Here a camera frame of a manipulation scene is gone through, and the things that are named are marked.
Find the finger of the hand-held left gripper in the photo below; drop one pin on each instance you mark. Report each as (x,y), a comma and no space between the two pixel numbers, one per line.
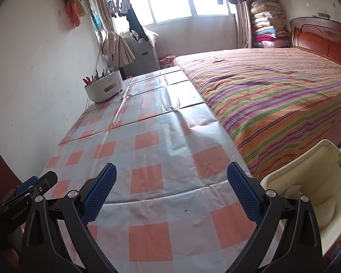
(27,184)
(47,180)

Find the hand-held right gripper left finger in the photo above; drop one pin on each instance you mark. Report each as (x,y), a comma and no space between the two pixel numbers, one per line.
(99,193)

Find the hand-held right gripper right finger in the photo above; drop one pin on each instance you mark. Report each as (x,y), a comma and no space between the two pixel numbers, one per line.
(244,193)

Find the cream plastic bin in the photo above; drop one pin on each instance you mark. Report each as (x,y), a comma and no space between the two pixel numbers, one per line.
(315,162)

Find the person's left hand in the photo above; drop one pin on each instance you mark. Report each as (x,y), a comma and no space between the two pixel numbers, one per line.
(12,257)

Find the orange checked tablecloth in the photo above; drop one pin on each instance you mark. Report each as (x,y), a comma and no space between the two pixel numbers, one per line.
(159,148)

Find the striped bed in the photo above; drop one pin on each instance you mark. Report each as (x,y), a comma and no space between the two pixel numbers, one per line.
(272,96)

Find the white utensil holder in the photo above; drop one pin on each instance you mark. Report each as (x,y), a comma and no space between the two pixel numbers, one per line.
(105,89)

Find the bundle of chopsticks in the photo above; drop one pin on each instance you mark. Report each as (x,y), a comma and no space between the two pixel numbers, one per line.
(92,78)

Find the tied striped curtain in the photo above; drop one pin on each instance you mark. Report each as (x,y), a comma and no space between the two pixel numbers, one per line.
(118,48)

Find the pink folded cloth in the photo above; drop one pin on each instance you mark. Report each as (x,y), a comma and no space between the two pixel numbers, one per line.
(167,61)

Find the black hanging garment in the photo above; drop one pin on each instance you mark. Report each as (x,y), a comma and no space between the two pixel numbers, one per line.
(136,25)

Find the stack of folded quilts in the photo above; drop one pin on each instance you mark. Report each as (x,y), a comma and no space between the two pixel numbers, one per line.
(268,22)

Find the pink hanging cloth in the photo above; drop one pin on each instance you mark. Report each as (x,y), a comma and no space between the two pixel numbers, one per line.
(74,8)

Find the wooden headboard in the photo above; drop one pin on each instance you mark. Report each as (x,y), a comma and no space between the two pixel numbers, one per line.
(324,37)

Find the small hanging laundry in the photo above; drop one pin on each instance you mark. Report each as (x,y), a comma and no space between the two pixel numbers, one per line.
(119,5)

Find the small grey box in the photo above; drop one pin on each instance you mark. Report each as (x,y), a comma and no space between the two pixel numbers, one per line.
(321,15)

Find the white framed window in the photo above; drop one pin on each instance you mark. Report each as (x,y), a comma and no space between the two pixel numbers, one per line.
(173,5)

